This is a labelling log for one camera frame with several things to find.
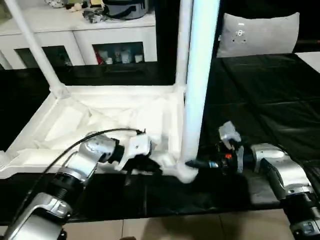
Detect white plastic table top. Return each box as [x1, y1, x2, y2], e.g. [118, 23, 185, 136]
[0, 84, 199, 184]

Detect white plastic table leg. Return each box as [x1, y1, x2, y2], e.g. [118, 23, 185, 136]
[0, 150, 10, 169]
[2, 0, 72, 99]
[180, 0, 221, 172]
[175, 0, 194, 97]

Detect white flat board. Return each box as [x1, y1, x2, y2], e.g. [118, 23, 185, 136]
[296, 51, 320, 74]

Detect grey pillow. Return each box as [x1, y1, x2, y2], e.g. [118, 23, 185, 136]
[216, 12, 301, 59]

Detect white cabinet with glass doors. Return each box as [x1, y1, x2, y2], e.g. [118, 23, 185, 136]
[0, 0, 159, 70]

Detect grey black bag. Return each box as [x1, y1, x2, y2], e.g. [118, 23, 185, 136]
[82, 0, 151, 22]

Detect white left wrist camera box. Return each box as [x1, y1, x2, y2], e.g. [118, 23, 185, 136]
[116, 132, 154, 172]

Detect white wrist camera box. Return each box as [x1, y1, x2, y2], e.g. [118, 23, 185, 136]
[116, 132, 154, 172]
[217, 120, 246, 174]

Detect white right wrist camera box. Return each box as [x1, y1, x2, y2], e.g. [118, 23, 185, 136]
[217, 120, 246, 174]

